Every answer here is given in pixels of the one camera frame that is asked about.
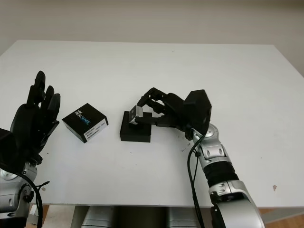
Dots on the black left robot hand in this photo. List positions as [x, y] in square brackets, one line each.
[28, 123]

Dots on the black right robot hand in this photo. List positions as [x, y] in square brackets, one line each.
[174, 109]

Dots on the small silver depth camera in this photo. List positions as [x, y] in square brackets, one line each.
[135, 115]

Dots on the black RealSense box lid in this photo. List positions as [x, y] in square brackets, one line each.
[83, 120]

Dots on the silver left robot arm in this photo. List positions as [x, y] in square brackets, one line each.
[12, 194]

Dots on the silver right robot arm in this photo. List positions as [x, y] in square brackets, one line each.
[221, 171]

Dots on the silver and black robot torso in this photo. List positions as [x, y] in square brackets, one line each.
[142, 217]

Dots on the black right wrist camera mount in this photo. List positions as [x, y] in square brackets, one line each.
[198, 111]

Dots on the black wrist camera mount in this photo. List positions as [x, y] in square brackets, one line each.
[198, 111]
[6, 149]

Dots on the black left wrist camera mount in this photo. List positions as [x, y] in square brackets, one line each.
[6, 149]

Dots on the black camera box base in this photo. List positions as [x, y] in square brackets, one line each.
[133, 134]

